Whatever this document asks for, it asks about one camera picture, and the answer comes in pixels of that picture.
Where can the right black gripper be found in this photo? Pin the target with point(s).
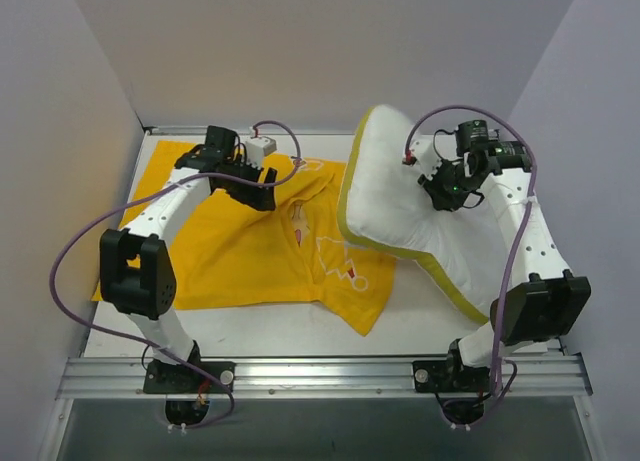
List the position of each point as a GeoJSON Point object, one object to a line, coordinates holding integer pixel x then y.
{"type": "Point", "coordinates": [441, 182]}

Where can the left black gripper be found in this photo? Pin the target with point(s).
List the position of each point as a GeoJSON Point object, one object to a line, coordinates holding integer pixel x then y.
{"type": "Point", "coordinates": [250, 186]}

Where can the white pillow with yellow edge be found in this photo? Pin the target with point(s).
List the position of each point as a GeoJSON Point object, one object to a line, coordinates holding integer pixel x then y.
{"type": "Point", "coordinates": [382, 207]}

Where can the yellow pillowcase with print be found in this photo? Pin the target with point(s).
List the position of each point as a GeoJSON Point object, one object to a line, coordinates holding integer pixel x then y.
{"type": "Point", "coordinates": [230, 255]}

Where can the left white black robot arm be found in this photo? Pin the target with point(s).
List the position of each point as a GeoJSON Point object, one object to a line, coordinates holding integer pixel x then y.
{"type": "Point", "coordinates": [136, 273]}

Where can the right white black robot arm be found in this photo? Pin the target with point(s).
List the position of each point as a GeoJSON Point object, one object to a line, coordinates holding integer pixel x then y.
{"type": "Point", "coordinates": [539, 297]}

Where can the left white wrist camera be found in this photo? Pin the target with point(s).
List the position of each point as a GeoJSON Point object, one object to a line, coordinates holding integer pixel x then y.
{"type": "Point", "coordinates": [259, 147]}

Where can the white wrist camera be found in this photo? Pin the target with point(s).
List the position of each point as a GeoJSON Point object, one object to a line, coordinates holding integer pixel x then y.
{"type": "Point", "coordinates": [422, 154]}
{"type": "Point", "coordinates": [259, 147]}

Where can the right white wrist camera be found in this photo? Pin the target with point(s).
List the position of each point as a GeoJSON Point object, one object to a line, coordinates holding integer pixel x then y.
{"type": "Point", "coordinates": [422, 154]}

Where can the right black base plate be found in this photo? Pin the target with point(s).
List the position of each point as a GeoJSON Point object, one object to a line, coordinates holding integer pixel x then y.
{"type": "Point", "coordinates": [450, 376]}

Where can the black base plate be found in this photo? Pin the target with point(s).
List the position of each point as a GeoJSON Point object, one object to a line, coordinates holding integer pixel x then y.
{"type": "Point", "coordinates": [162, 378]}
{"type": "Point", "coordinates": [450, 376]}

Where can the aluminium front rail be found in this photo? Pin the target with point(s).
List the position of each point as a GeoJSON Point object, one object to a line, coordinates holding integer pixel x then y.
{"type": "Point", "coordinates": [264, 378]}

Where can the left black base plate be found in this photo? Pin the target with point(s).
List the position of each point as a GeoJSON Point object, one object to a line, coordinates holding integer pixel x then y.
{"type": "Point", "coordinates": [162, 378]}

